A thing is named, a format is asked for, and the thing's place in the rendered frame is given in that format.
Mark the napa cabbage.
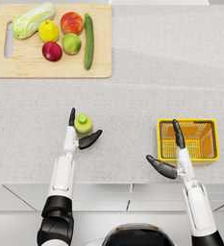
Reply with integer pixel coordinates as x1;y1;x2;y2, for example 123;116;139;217
11;1;57;40

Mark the dark red apple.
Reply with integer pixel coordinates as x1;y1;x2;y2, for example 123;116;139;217
41;41;63;62

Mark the green cucumber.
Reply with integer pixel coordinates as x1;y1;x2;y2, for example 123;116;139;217
83;12;95;71

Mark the red orange peach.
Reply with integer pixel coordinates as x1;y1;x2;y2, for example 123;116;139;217
60;11;85;36

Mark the yellow apple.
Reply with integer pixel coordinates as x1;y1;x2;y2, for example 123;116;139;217
37;19;61;44

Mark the white counter cabinet front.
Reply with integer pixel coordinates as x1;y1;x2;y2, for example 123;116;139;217
0;182;224;246

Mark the green apple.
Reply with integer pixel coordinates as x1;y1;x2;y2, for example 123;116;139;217
62;33;83;56

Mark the green tea bottle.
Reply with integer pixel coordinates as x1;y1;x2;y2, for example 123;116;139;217
73;113;94;140

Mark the dark round robot body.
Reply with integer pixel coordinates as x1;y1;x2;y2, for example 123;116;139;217
101;223;176;246

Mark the yellow slatted basket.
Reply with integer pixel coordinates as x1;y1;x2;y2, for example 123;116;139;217
157;118;220;167

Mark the wooden cutting board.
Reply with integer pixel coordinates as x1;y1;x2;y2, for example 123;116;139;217
0;3;112;80

